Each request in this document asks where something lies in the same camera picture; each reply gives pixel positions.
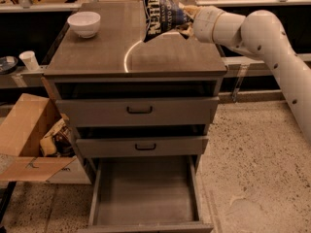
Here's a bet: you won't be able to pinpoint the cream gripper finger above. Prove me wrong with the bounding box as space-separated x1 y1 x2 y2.
178 3 201 17
179 22 194 39

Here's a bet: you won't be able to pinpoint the blue chip bag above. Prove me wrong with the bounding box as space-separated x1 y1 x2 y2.
142 0 193 43

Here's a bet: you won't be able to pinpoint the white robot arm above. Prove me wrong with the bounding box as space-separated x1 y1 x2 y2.
181 5 311 142

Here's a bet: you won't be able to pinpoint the grey top drawer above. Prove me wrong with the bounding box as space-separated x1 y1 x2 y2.
56 97 219 127

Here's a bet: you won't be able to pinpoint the grey drawer cabinet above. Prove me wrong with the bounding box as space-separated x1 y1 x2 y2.
44 0 228 233

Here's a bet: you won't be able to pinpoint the grey middle drawer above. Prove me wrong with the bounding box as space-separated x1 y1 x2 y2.
76 136 208 158

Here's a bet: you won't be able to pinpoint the grey open bottom drawer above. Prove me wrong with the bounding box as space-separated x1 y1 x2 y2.
77 156 213 233

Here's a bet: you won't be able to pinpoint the white ceramic bowl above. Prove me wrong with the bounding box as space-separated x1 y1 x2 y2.
67 12 101 38

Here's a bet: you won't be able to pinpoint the white paper cup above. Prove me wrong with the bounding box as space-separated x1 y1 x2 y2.
19 50 40 71

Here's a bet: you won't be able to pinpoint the snack bags in box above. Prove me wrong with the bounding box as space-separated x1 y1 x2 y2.
40 118 75 157

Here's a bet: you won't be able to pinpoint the dark round dish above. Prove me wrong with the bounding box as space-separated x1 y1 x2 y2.
0 56 18 75

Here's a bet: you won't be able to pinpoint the open cardboard box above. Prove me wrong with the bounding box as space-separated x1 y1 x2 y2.
0 93 91 184

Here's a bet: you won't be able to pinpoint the clear bracket on shelf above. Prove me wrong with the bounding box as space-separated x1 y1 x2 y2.
231 64 250 102

